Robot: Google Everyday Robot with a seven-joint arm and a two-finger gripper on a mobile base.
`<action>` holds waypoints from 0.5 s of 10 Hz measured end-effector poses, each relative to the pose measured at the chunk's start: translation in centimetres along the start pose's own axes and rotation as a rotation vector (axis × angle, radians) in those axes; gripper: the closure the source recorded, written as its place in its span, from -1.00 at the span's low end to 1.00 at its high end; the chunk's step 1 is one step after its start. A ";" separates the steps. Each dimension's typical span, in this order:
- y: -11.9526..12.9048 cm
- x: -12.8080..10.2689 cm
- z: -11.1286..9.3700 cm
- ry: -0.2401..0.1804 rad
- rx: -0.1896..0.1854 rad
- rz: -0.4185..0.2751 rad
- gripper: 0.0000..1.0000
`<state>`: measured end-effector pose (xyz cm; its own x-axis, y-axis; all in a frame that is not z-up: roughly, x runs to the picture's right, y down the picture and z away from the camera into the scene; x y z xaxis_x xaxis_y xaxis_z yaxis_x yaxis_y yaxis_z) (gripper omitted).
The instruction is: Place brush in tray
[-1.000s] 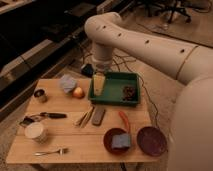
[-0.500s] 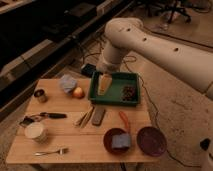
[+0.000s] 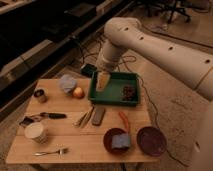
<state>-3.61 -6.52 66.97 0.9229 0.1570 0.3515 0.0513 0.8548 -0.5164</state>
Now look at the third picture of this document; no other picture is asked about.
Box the white paper cup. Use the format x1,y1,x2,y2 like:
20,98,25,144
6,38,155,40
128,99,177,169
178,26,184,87
24,122,47,143

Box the wooden chopsticks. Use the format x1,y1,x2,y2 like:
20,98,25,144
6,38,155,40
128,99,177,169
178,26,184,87
74,108,94,127

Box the office chair base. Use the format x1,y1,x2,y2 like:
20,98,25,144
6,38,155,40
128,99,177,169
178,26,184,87
147,0,198,24

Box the silver fork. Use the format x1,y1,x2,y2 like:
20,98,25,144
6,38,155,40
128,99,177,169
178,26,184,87
34,148,69,156

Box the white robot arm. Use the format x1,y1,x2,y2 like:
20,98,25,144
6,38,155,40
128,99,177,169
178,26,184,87
96,17,213,171

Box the small black box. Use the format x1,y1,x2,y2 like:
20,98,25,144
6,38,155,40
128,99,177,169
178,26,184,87
81,64,97,78

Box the yellow apple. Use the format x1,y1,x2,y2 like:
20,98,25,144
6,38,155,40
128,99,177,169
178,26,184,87
73,87,85,99

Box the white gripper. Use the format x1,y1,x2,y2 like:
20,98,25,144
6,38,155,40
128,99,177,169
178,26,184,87
96,54,118,91

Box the green plastic tray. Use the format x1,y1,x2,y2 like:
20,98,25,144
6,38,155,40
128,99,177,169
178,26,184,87
88,72,141,106

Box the black handled tool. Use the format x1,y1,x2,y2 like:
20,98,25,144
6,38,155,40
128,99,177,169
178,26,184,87
19,112,67,127

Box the small metal can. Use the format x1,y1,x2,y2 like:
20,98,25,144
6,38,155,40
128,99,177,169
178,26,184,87
34,89,47,103

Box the dark purple plate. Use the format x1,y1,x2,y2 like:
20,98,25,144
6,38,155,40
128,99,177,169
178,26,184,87
137,126,167,157

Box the wooden table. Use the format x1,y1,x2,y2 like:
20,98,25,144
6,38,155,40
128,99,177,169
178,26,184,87
6,79,158,164

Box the dark red bowl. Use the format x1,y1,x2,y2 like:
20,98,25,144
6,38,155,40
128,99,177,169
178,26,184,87
103,128,131,155

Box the dark shelving unit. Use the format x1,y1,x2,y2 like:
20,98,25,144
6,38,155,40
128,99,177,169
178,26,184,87
0,0,130,122

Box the blue crumpled cloth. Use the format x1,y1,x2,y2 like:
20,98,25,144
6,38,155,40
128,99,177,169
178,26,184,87
59,74,77,93

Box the blue sponge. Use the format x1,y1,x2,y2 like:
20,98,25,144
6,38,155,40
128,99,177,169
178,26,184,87
111,133,131,149

